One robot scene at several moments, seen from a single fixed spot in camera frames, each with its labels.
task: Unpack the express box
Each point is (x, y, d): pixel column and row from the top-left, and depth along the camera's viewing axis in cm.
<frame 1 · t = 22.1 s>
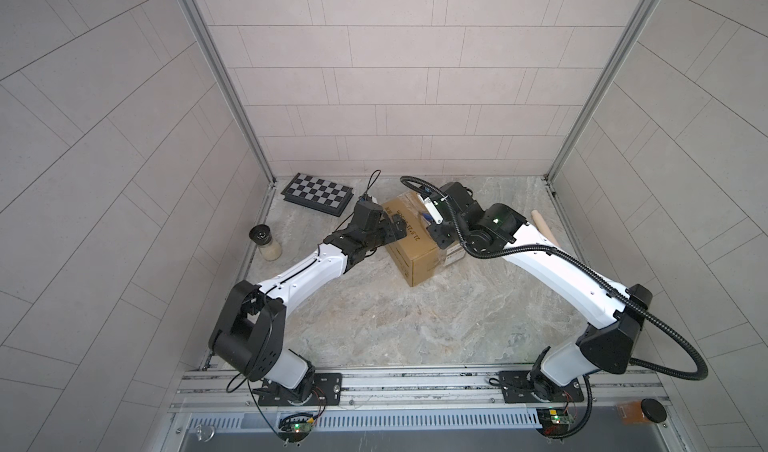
left hand: (402, 224, 85), fingers open
right hand: (433, 224, 75), fingers closed
brown cardboard express box: (417, 254, 78), point 17 cm above the table
black white chessboard: (317, 193, 110), point 3 cm above the table
glass jar black lid: (261, 236, 88), point 11 cm above the table

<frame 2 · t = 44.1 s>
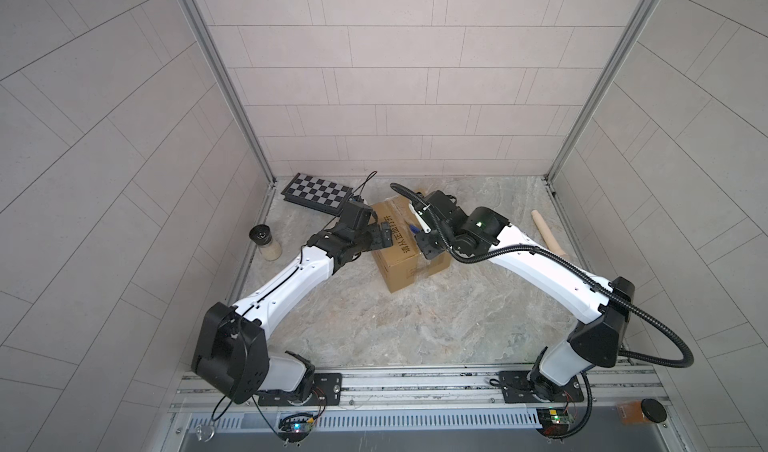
left hand: (386, 230, 83), fingers open
right hand: (420, 241, 75), fingers closed
brown cardboard express box: (402, 263, 77), point 17 cm above the table
the other named things where they were.

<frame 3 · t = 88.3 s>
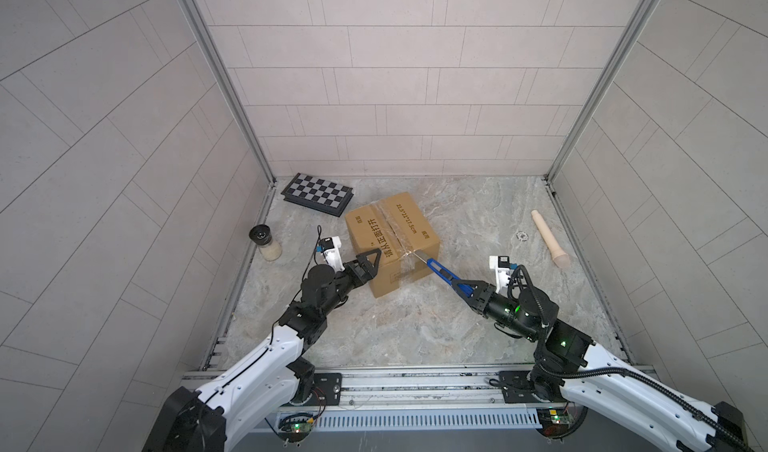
left hand: (381, 256, 77), fingers open
right hand: (450, 293, 68), fingers closed
blue utility knife: (444, 273, 72), point 20 cm above the table
the other named things where they were.

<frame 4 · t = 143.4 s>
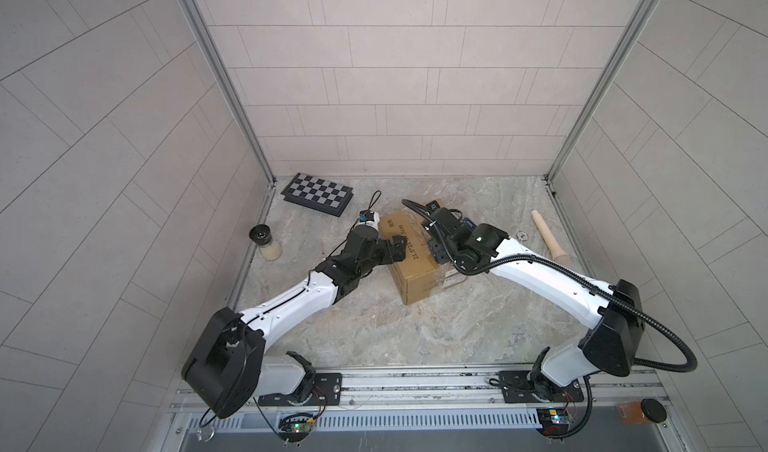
left hand: (400, 240, 83), fingers open
right hand: (440, 241, 80), fingers open
brown cardboard express box: (420, 274, 75), point 17 cm above the table
